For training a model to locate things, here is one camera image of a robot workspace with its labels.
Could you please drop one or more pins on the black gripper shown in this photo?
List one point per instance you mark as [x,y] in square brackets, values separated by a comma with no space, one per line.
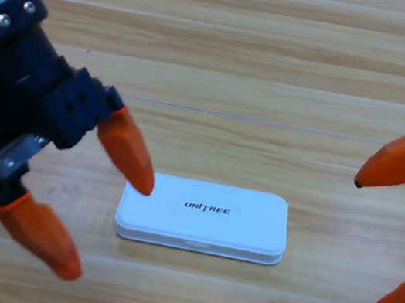
[21,88]

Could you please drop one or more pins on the white Unitree pencil case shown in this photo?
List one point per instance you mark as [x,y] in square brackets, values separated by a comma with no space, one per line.
[213,224]

